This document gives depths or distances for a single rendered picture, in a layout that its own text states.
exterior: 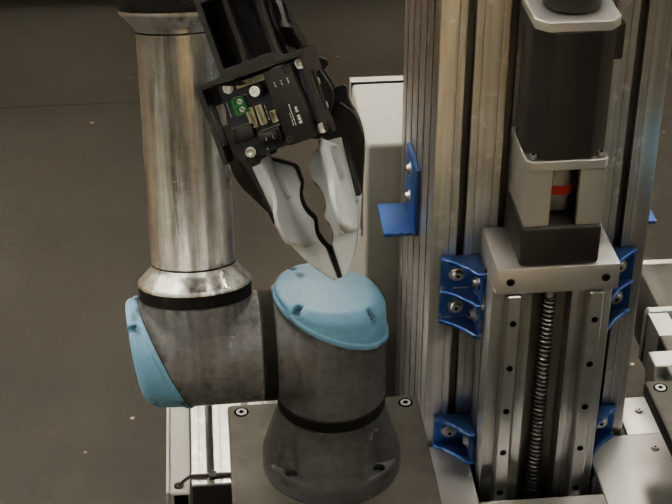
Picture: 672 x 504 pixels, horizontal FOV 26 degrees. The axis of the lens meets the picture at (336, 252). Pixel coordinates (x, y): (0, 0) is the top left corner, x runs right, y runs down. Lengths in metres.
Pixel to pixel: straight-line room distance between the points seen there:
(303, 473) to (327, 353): 0.15
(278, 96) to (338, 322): 0.58
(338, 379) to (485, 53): 0.37
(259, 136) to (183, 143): 0.52
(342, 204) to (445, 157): 0.65
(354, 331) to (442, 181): 0.23
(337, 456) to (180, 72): 0.43
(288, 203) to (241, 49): 0.12
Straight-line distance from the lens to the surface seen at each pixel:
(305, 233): 0.96
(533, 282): 1.57
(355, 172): 0.96
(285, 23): 0.95
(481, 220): 1.62
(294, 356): 1.47
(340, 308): 1.46
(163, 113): 1.42
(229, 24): 0.92
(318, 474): 1.55
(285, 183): 0.96
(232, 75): 0.90
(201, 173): 1.43
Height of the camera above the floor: 2.08
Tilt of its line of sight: 32 degrees down
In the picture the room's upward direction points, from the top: straight up
